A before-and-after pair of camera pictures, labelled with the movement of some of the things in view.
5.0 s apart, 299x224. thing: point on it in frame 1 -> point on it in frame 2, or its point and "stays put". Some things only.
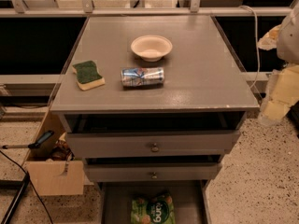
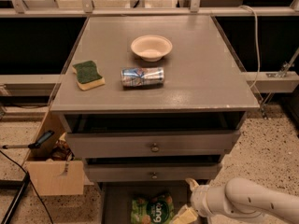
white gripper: [289, 41] -> [198, 197]
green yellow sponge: [88, 76] stays put
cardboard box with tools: [51, 177] stays put
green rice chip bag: [158, 209] stays put
